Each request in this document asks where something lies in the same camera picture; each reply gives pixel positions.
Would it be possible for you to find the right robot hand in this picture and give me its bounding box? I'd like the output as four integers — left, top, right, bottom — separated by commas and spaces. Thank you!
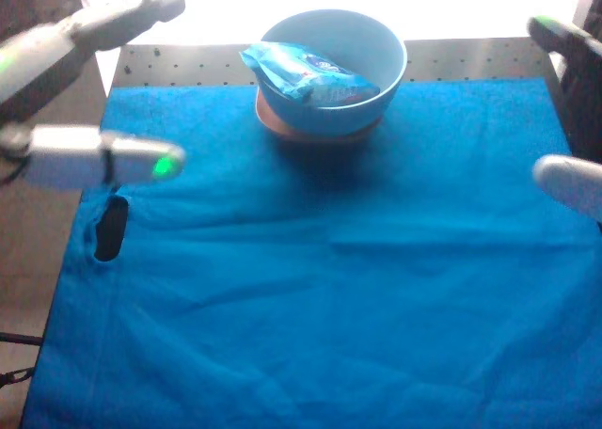
526, 16, 602, 223

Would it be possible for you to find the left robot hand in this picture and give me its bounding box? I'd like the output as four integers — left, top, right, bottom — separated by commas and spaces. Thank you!
0, 0, 188, 191

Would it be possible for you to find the orange saucer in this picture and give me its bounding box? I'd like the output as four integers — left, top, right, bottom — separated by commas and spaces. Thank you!
256, 92, 380, 143

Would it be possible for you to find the blue snack packet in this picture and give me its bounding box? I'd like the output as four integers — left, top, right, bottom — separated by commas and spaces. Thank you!
238, 41, 381, 108

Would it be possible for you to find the light blue bowl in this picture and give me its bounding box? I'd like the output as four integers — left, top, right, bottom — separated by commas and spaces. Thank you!
256, 8, 409, 134

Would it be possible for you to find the perforated metal board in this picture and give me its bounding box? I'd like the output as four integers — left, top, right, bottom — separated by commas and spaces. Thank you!
110, 37, 554, 89

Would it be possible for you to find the blue cloth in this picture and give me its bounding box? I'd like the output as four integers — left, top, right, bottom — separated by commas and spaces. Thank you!
21, 76, 602, 429

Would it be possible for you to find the black floor cable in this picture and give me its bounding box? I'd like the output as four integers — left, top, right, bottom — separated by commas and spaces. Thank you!
0, 333, 44, 346

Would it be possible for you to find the black strap hook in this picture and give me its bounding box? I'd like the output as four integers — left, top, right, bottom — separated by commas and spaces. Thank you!
0, 366, 35, 390

